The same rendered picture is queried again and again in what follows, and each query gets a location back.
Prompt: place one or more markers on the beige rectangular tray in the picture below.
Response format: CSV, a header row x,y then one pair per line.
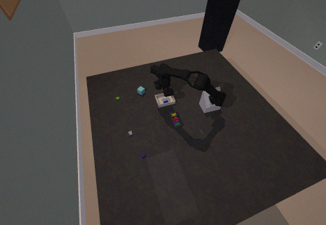
x,y
159,99

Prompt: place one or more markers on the light blue cube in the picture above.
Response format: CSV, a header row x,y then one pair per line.
x,y
141,90

